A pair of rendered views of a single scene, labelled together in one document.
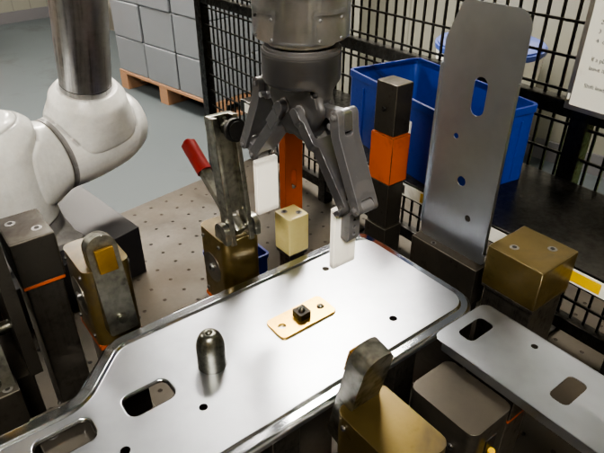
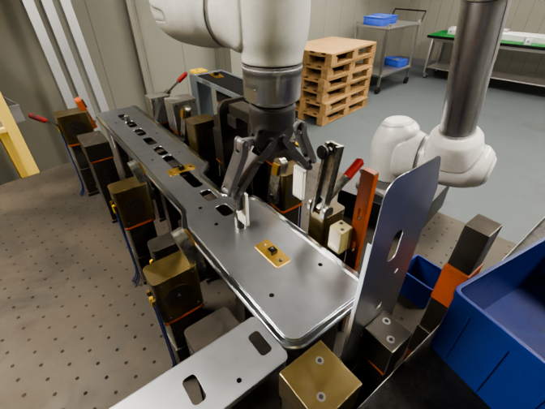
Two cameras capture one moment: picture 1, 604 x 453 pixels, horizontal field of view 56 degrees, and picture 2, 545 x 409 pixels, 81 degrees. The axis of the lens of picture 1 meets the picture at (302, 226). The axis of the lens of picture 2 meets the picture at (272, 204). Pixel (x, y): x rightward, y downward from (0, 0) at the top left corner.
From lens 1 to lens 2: 0.74 m
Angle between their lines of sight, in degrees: 72
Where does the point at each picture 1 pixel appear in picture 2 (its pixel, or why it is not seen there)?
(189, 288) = not seen: hidden behind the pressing
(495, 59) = (396, 217)
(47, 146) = (407, 146)
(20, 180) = (383, 152)
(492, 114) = (379, 263)
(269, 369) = (234, 242)
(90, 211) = not seen: hidden behind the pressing
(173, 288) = not seen: hidden behind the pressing
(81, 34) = (450, 96)
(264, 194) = (295, 186)
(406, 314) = (276, 303)
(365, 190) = (227, 183)
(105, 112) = (444, 148)
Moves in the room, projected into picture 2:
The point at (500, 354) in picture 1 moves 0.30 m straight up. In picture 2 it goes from (233, 352) to (213, 201)
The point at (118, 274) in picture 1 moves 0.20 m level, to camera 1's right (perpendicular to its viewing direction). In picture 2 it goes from (276, 178) to (278, 227)
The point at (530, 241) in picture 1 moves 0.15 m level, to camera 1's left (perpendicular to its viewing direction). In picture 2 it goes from (332, 379) to (319, 289)
